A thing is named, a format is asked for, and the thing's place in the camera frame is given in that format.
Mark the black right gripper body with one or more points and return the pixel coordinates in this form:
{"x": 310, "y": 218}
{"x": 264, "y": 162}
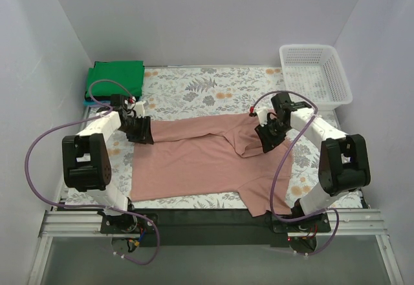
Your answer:
{"x": 266, "y": 136}

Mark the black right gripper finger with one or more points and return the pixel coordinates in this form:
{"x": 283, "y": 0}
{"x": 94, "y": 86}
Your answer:
{"x": 265, "y": 138}
{"x": 274, "y": 141}

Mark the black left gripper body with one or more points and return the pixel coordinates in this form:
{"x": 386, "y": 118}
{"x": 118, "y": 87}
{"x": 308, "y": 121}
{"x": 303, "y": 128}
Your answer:
{"x": 140, "y": 131}

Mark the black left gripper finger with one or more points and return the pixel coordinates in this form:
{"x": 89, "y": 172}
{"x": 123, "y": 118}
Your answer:
{"x": 146, "y": 130}
{"x": 141, "y": 140}

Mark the pink t shirt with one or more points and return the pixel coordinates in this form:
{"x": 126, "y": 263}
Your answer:
{"x": 211, "y": 154}

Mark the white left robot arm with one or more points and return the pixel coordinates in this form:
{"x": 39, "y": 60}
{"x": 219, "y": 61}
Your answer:
{"x": 86, "y": 163}

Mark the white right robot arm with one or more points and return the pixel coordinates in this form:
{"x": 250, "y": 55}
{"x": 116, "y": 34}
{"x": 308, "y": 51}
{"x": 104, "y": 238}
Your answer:
{"x": 343, "y": 166}

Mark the floral patterned table mat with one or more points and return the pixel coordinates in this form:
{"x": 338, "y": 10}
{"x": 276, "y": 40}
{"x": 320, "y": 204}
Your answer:
{"x": 176, "y": 93}

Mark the dark folded t shirt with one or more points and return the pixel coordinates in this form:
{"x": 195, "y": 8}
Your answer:
{"x": 110, "y": 99}

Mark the green folded t shirt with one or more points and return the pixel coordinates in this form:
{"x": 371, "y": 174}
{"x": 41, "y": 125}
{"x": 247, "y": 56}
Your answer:
{"x": 130, "y": 74}

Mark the white plastic basket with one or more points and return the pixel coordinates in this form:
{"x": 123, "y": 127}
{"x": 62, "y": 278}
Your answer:
{"x": 316, "y": 72}

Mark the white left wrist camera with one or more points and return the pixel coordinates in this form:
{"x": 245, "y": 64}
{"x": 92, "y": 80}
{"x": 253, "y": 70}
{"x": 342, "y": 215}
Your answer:
{"x": 137, "y": 108}

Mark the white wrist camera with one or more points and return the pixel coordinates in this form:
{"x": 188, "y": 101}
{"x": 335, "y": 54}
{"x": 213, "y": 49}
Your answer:
{"x": 137, "y": 108}
{"x": 263, "y": 114}

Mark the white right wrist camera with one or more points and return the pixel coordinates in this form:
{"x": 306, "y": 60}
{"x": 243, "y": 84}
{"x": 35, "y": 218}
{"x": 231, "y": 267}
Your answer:
{"x": 263, "y": 114}

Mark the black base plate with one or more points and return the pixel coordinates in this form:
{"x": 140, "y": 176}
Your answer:
{"x": 220, "y": 227}

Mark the aluminium frame rail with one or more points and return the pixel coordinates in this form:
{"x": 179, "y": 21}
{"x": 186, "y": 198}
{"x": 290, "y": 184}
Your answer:
{"x": 83, "y": 223}

